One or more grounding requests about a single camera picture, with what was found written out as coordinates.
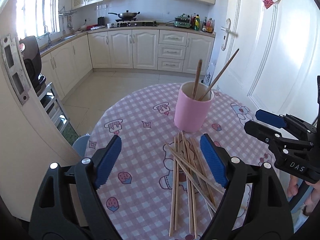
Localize white printed bag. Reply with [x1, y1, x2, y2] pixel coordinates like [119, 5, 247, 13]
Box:
[202, 61, 217, 85]

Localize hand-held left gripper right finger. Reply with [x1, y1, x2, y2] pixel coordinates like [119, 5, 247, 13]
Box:
[200, 134, 294, 240]

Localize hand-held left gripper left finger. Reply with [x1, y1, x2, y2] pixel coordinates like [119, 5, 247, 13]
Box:
[29, 135, 123, 240]

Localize pink checked tablecloth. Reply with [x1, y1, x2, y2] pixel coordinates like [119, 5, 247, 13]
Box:
[85, 83, 280, 240]

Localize wall utensil rail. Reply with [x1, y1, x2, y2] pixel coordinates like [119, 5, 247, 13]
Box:
[59, 6, 78, 17]

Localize metal door handle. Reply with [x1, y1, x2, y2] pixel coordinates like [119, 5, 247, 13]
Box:
[221, 18, 238, 50]

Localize person's right hand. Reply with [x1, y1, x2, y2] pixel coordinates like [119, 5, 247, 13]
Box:
[287, 174, 320, 217]

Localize white door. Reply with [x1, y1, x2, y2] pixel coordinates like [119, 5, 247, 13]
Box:
[212, 0, 320, 140]

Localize gas stove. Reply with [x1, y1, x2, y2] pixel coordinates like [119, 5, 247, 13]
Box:
[111, 20, 158, 28]

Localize metal wok with lid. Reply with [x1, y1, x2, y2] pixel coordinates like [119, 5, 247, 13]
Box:
[108, 10, 140, 20]

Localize light brown chopstick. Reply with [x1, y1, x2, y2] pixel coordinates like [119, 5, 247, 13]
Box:
[199, 48, 240, 101]

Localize metal door strike plate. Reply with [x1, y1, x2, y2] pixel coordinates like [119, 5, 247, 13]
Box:
[0, 34, 32, 105]

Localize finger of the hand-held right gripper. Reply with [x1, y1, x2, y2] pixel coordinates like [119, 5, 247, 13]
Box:
[255, 109, 315, 140]
[244, 120, 314, 160]

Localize pink cup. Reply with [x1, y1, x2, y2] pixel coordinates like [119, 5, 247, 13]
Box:
[174, 81, 214, 133]

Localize bunch of wooden chopsticks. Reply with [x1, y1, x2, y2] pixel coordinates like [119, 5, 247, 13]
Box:
[164, 132, 248, 238]

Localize green electric grill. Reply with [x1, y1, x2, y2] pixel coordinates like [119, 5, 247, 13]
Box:
[174, 15, 192, 28]

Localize white metal rack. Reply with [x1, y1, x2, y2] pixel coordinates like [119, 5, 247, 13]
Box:
[37, 82, 70, 133]

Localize cream kitchen base cabinets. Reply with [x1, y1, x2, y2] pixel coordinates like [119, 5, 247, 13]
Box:
[40, 29, 215, 100]

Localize kitchen window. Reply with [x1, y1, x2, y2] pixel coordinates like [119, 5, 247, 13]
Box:
[15, 0, 60, 39]

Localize grey blue stool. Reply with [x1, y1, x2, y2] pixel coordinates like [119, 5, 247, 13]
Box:
[72, 134, 90, 157]

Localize metal faucet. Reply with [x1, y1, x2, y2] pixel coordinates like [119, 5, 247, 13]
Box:
[44, 25, 52, 47]

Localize dark brown chopstick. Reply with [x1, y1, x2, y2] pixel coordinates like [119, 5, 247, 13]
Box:
[192, 59, 203, 100]

